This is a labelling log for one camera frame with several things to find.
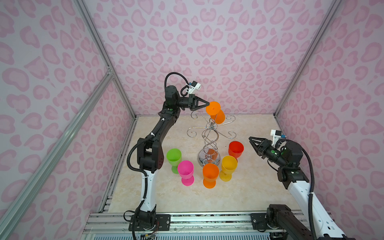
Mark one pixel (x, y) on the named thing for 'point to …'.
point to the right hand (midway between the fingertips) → (250, 139)
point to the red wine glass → (235, 149)
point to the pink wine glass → (186, 169)
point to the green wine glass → (174, 156)
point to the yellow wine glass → (229, 166)
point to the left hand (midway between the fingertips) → (208, 103)
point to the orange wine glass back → (214, 109)
